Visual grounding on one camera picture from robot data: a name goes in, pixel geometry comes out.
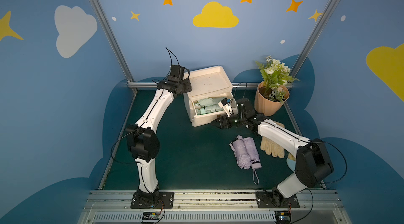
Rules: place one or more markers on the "circuit board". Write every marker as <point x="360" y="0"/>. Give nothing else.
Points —
<point x="151" y="216"/>
<point x="282" y="217"/>

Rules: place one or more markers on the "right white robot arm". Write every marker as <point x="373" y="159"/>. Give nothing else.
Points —
<point x="313" y="162"/>

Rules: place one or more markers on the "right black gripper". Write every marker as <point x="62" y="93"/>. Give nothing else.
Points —
<point x="226" y="121"/>

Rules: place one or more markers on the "beige work gloves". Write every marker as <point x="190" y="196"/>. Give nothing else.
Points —
<point x="271" y="148"/>

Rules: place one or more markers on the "white three-drawer cabinet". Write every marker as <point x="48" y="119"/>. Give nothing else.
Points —
<point x="207" y="83"/>

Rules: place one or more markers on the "flower plant in pot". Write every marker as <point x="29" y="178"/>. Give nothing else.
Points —
<point x="272" y="92"/>

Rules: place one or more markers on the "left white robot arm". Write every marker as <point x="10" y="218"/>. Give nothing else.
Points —
<point x="142" y="141"/>

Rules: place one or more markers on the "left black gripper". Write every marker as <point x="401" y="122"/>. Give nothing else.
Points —
<point x="183" y="86"/>

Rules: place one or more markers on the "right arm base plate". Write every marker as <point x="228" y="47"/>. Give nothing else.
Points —
<point x="269" y="199"/>

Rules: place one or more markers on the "lilac folded umbrella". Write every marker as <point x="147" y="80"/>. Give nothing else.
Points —
<point x="242" y="157"/>
<point x="254" y="158"/>

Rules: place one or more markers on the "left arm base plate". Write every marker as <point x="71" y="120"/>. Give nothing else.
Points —
<point x="158" y="199"/>

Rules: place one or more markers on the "aluminium front rail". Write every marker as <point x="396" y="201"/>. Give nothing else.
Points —
<point x="213" y="207"/>

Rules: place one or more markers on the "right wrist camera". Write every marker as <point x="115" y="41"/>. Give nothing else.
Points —
<point x="227" y="107"/>

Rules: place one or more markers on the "left circuit board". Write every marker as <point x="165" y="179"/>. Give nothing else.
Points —
<point x="151" y="216"/>

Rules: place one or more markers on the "blue hand brush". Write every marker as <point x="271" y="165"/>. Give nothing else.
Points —
<point x="291" y="162"/>

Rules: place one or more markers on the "right circuit board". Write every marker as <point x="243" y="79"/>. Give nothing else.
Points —
<point x="282" y="217"/>

